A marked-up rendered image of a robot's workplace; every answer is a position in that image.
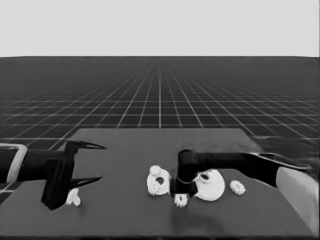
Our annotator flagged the white round carrier with pins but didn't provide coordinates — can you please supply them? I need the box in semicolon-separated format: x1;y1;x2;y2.
146;166;173;197

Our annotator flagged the small white T-shaped piece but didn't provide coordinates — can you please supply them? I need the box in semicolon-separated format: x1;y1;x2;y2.
65;188;82;207

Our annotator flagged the large thick white disc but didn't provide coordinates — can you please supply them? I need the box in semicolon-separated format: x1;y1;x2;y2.
193;169;226;202

